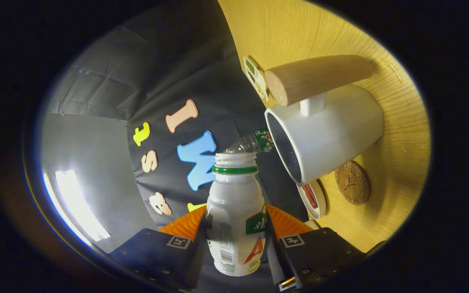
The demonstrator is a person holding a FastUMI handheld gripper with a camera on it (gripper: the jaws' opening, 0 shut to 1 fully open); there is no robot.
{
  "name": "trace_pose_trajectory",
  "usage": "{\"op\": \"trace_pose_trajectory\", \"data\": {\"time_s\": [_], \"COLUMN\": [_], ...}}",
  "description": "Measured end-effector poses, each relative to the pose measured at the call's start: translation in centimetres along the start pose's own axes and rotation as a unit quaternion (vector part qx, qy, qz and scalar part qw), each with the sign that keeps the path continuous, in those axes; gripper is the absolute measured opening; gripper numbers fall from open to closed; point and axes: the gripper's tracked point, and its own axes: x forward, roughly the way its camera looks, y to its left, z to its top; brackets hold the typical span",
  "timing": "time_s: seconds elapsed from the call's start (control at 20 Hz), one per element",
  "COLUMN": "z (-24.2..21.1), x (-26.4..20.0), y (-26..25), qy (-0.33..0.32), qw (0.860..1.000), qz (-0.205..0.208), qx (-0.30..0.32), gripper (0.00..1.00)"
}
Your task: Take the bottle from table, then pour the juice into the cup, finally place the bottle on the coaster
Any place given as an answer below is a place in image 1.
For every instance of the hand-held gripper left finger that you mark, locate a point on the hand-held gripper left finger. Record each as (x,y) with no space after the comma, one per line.
(193,264)

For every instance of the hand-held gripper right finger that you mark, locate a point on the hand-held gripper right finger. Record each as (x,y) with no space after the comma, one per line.
(274,260)

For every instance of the white juice bottle green label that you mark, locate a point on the white juice bottle green label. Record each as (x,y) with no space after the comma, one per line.
(234,203)

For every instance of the round cork coaster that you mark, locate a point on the round cork coaster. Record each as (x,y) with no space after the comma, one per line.
(352,183)

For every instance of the clear water bottle green label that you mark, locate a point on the clear water bottle green label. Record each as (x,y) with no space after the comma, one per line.
(250,142)

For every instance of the red meat slice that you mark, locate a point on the red meat slice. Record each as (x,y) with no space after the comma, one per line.
(310,196)

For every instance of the white round plate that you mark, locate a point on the white round plate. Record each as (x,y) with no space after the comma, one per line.
(321,199)

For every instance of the ceiling light panel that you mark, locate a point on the ceiling light panel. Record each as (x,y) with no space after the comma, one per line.
(79,207)

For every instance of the dark beans pile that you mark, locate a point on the dark beans pile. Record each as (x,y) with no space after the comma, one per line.
(253,78)

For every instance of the white divided tray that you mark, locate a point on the white divided tray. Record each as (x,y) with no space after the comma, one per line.
(260,77)

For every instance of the wooden table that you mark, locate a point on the wooden table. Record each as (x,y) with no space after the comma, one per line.
(401,122)

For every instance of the green beans pile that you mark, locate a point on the green beans pile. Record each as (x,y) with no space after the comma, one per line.
(250,66)

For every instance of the black backdrop cloth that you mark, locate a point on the black backdrop cloth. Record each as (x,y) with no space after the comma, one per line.
(177,61)

